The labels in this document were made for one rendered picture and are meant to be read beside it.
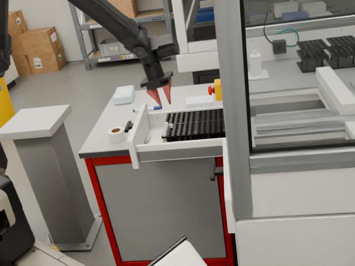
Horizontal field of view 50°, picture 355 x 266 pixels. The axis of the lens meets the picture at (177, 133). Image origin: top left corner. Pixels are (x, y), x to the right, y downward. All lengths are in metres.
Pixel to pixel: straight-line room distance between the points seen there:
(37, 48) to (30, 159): 3.73
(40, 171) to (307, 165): 1.55
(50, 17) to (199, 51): 4.07
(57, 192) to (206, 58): 1.05
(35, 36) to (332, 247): 5.11
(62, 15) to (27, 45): 0.64
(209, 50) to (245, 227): 1.36
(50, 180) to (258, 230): 1.43
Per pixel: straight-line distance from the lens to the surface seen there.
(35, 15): 5.98
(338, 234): 0.87
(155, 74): 1.22
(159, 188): 1.61
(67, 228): 2.25
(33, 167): 2.07
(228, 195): 0.90
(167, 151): 1.21
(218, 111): 1.35
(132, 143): 1.20
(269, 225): 0.82
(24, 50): 5.74
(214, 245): 1.79
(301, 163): 0.75
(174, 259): 0.40
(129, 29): 1.11
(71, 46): 5.90
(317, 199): 0.80
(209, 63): 2.06
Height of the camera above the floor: 1.48
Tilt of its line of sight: 28 degrees down
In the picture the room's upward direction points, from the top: 9 degrees counter-clockwise
